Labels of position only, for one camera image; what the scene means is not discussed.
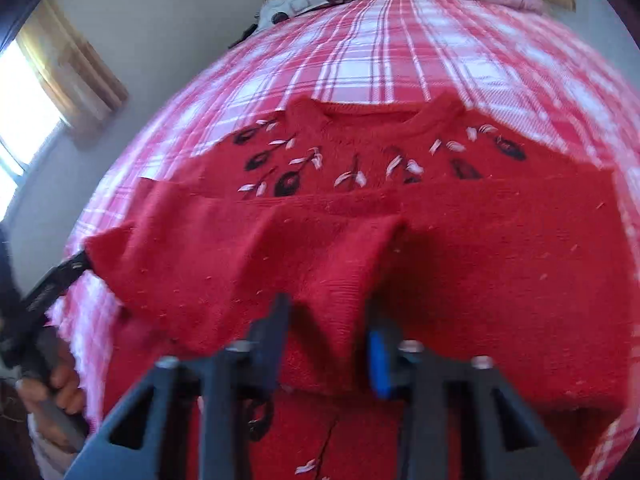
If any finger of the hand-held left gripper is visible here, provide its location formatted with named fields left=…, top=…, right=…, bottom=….
left=20, top=250, right=95, bottom=322

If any red knitted sweater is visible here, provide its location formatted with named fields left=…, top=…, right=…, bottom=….
left=82, top=95, right=640, bottom=480

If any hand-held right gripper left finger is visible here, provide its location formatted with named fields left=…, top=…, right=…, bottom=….
left=64, top=294, right=292, bottom=480

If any yellow floral curtain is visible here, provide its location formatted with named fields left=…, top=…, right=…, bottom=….
left=17, top=0, right=130, bottom=148

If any person's left hand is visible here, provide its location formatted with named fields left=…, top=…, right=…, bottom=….
left=16, top=350, right=87, bottom=453

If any black cloth item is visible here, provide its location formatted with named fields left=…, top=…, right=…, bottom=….
left=227, top=19, right=262, bottom=50

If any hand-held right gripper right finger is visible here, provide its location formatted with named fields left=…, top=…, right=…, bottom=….
left=362, top=305, right=585, bottom=480

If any window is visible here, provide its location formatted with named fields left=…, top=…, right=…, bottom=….
left=0, top=35, right=67, bottom=183

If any grey patterned pillow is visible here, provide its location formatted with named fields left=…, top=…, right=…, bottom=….
left=257, top=0, right=381, bottom=28

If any red plaid bed sheet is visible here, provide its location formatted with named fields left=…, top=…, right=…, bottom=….
left=47, top=0, right=640, bottom=480

